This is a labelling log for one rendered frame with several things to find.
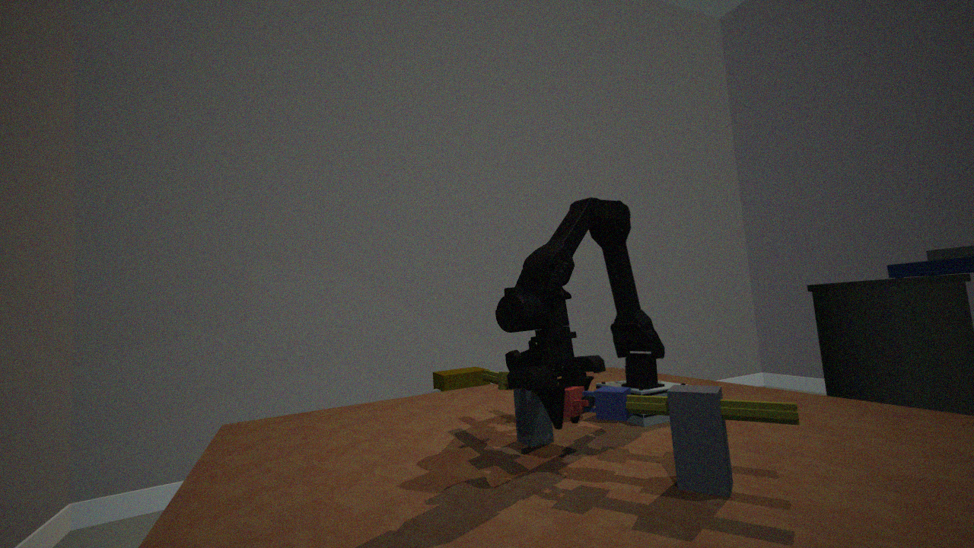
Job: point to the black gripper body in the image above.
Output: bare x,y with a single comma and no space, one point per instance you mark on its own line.
556,358

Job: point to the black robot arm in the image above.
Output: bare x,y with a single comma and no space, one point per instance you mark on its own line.
537,301

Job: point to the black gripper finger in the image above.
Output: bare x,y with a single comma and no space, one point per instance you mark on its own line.
553,400
584,381

